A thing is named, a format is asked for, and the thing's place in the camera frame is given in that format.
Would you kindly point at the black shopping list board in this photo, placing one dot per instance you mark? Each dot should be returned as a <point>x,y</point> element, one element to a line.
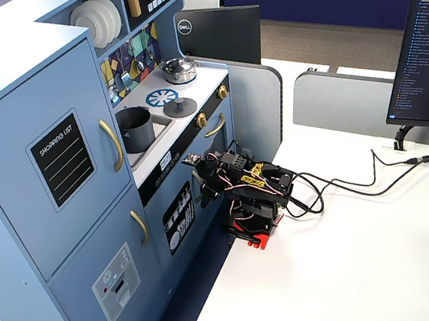
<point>62,160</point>

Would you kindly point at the black toy microwave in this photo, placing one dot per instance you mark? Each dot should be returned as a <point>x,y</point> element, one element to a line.
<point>146,17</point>

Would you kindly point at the white toy plate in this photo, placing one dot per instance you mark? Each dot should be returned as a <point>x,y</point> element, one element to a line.
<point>117,17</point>
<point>110,22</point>
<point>88,26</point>

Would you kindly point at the black monitor with lit screen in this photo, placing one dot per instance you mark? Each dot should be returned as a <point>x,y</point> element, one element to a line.
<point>422,54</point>

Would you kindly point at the metal skimmer spoon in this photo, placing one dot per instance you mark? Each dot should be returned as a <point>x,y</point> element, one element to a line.
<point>113,94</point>

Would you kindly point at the blue oven door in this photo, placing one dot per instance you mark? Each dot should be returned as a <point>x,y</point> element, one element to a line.
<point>201,142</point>

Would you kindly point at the blue fridge door with list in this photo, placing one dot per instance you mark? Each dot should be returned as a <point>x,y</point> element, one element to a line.
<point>3,176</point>

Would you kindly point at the stainless steel pot lid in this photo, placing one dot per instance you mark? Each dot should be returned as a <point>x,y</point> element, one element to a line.
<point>177,65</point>

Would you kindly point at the blue dishwasher door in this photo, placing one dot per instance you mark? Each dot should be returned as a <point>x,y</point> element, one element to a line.
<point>155,223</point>

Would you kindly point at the gray toy sink basin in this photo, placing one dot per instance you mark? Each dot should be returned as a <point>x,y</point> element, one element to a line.
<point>162,125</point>

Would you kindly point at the gold stove knob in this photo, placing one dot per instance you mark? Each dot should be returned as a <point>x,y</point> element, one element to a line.
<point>223,92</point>
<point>201,120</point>

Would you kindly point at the metal ladle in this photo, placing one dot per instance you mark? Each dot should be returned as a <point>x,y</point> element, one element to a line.
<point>139,66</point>

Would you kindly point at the black Dell monitor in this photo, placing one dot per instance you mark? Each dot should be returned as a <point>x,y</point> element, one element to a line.
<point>221,33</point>

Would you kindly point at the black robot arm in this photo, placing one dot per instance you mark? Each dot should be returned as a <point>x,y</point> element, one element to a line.
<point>261,198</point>

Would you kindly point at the gray desk divider panel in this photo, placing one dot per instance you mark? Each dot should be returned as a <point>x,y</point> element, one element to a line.
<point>258,103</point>
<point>341,100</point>

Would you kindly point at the metal slotted spatula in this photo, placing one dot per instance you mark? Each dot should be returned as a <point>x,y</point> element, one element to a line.
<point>126,79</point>

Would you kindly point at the blue fridge door with dispenser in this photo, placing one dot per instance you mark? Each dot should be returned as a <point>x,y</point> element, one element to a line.
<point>73,290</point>

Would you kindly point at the gray plastic pot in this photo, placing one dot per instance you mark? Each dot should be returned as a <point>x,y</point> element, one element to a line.
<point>137,133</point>

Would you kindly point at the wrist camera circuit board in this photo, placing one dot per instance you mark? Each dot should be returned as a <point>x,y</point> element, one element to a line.
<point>192,160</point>

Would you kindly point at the colorful geometric backsplash panel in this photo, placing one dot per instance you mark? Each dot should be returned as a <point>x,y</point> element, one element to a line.
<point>107,69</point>

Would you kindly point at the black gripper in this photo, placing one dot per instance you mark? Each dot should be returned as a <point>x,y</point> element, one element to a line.
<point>207,189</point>

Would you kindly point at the blue toy kitchen unit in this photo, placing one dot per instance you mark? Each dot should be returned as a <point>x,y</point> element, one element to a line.
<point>7,57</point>

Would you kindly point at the gray water dispenser sticker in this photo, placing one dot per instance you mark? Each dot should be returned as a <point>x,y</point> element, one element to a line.
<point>116,284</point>

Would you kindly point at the small metal spoon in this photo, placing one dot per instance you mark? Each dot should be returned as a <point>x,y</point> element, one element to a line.
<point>150,55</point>

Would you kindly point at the red robot base clamp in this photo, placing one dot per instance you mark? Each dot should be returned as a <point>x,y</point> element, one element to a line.
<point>262,241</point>

